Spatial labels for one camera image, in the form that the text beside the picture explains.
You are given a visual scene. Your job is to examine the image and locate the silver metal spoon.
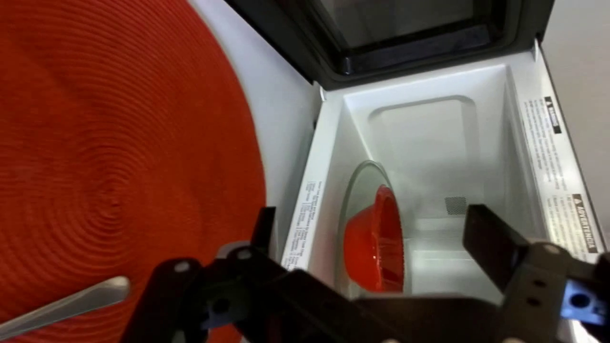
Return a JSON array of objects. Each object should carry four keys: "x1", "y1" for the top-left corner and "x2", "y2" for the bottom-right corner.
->
[{"x1": 0, "y1": 275, "x2": 132, "y2": 341}]

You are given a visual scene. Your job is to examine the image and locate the white microwave oven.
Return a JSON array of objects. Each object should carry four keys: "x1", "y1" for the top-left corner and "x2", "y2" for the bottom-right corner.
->
[{"x1": 279, "y1": 40, "x2": 608, "y2": 320}]

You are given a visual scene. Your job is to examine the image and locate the blue plastic part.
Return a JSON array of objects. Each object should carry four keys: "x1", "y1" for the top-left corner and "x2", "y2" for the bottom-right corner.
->
[{"x1": 559, "y1": 279, "x2": 607, "y2": 328}]

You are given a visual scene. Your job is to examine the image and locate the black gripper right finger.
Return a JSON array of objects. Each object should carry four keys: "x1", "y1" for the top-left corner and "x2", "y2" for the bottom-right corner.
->
[{"x1": 462, "y1": 200, "x2": 572, "y2": 343}]

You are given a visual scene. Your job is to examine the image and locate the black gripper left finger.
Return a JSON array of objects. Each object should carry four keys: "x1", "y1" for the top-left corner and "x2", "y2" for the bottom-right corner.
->
[{"x1": 120, "y1": 202, "x2": 383, "y2": 343}]

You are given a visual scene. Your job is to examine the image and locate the round red woven placemat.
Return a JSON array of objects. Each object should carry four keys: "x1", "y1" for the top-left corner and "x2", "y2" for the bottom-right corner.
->
[{"x1": 0, "y1": 0, "x2": 267, "y2": 343}]

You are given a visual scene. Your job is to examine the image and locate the black microwave door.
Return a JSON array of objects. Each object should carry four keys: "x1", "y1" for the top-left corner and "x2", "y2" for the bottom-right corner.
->
[{"x1": 225, "y1": 0, "x2": 557, "y2": 92}]

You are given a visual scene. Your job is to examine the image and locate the red plastic bowl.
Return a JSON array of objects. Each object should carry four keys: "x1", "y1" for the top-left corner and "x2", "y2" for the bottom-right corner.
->
[{"x1": 342, "y1": 185, "x2": 406, "y2": 296}]

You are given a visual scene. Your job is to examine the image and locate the glass microwave turntable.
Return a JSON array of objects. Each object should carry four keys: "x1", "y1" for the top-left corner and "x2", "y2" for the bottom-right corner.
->
[{"x1": 336, "y1": 160, "x2": 412, "y2": 301}]

